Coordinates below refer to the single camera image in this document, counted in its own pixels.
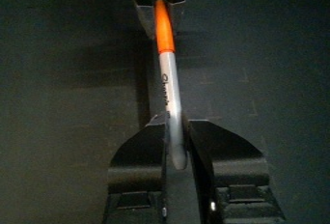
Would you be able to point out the grey marker pen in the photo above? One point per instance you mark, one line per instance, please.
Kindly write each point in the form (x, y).
(170, 83)

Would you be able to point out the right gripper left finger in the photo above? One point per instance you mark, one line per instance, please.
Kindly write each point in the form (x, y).
(140, 166)

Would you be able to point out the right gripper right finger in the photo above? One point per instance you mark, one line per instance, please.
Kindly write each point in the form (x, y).
(232, 166)

